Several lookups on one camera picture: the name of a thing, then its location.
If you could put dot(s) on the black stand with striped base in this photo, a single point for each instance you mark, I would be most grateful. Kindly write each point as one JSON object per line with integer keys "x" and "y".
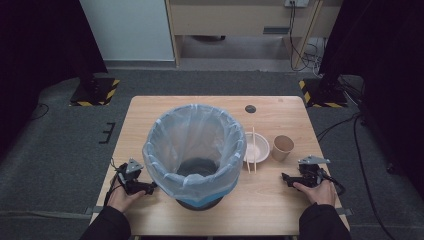
{"x": 323, "y": 95}
{"x": 95, "y": 93}

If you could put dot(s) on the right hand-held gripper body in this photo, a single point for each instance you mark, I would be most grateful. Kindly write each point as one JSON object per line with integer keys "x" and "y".
{"x": 311, "y": 175}

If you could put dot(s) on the person's left hand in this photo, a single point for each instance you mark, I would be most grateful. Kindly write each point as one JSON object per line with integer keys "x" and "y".
{"x": 120, "y": 200}

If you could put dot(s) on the pale blue plastic bin bag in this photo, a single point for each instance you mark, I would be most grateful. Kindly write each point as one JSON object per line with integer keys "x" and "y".
{"x": 186, "y": 133}

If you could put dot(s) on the wooden chopstick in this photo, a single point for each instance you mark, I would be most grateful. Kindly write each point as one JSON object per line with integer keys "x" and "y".
{"x": 254, "y": 146}
{"x": 248, "y": 166}

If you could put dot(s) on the person's right hand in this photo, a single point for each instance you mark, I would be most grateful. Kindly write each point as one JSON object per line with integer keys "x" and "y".
{"x": 321, "y": 195}

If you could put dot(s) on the brown paper cup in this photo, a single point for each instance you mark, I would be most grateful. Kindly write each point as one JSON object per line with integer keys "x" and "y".
{"x": 282, "y": 146}

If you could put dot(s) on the beige wooden desk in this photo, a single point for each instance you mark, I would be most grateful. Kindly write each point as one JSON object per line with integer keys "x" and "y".
{"x": 233, "y": 20}

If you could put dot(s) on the dark round table grommet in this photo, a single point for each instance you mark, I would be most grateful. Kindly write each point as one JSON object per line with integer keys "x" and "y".
{"x": 250, "y": 109}

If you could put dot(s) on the white disposable bowl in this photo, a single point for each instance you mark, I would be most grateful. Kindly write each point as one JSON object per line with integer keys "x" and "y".
{"x": 261, "y": 146}

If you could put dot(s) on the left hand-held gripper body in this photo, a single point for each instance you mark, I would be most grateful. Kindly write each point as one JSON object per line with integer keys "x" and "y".
{"x": 131, "y": 176}

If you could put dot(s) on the white power strip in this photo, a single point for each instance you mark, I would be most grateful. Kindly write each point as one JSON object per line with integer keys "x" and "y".
{"x": 296, "y": 2}

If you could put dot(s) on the black trash bin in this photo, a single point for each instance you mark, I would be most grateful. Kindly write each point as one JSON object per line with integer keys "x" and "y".
{"x": 200, "y": 205}

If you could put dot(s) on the black curtain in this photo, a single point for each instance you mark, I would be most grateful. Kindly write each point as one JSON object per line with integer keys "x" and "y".
{"x": 40, "y": 50}
{"x": 383, "y": 66}

